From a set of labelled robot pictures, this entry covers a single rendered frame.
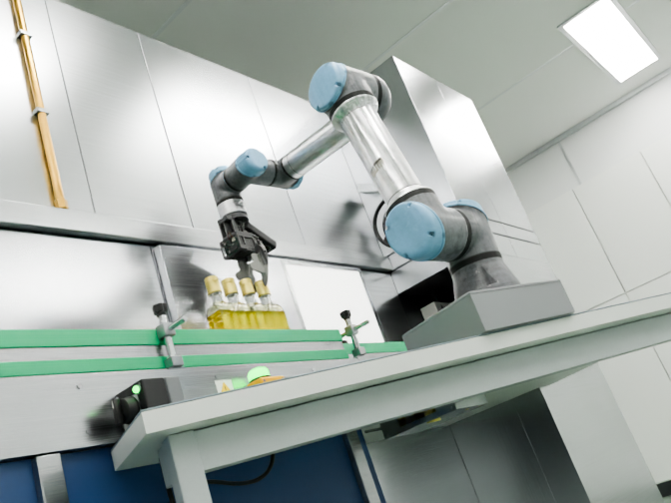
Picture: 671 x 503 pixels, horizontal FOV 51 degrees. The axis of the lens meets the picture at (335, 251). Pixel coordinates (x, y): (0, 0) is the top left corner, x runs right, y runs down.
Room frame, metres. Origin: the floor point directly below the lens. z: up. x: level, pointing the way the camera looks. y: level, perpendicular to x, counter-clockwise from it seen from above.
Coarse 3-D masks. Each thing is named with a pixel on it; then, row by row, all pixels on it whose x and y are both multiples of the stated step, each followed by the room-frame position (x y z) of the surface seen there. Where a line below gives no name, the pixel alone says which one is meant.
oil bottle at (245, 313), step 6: (240, 306) 1.64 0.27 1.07; (246, 306) 1.66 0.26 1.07; (240, 312) 1.63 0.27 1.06; (246, 312) 1.65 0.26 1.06; (252, 312) 1.67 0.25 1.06; (240, 318) 1.63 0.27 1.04; (246, 318) 1.65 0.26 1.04; (252, 318) 1.66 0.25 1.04; (246, 324) 1.64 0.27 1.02; (252, 324) 1.66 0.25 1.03
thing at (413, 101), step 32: (384, 64) 2.47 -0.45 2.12; (416, 96) 2.50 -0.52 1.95; (448, 96) 2.80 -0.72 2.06; (416, 128) 2.46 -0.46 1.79; (448, 128) 2.65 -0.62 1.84; (480, 128) 2.98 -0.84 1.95; (352, 160) 2.63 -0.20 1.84; (416, 160) 2.49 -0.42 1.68; (448, 160) 2.52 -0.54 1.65; (480, 160) 2.82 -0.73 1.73; (448, 192) 2.45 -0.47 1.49; (480, 192) 2.67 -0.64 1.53; (512, 192) 3.00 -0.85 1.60; (512, 224) 2.84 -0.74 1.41; (544, 256) 3.01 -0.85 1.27; (416, 288) 2.67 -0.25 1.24; (448, 288) 2.84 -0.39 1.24
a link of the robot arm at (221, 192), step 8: (216, 168) 1.72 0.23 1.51; (224, 168) 1.71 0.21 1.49; (216, 176) 1.71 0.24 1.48; (216, 184) 1.71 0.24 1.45; (224, 184) 1.69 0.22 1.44; (216, 192) 1.72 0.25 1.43; (224, 192) 1.71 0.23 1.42; (232, 192) 1.71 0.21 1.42; (240, 192) 1.73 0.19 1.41; (216, 200) 1.72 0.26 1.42; (224, 200) 1.71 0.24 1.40
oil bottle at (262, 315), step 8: (248, 304) 1.70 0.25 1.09; (256, 304) 1.69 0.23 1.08; (264, 304) 1.71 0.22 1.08; (256, 312) 1.68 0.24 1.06; (264, 312) 1.70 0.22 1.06; (256, 320) 1.68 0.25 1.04; (264, 320) 1.69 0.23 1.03; (272, 320) 1.72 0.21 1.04; (264, 328) 1.69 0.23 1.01; (272, 328) 1.71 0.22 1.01
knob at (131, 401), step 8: (112, 400) 1.09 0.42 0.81; (120, 400) 1.10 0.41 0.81; (128, 400) 1.10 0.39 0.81; (136, 400) 1.11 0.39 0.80; (112, 408) 1.10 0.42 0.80; (120, 408) 1.10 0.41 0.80; (128, 408) 1.09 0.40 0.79; (136, 408) 1.10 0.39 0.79; (120, 416) 1.10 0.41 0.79; (128, 416) 1.10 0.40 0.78; (120, 424) 1.10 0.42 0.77
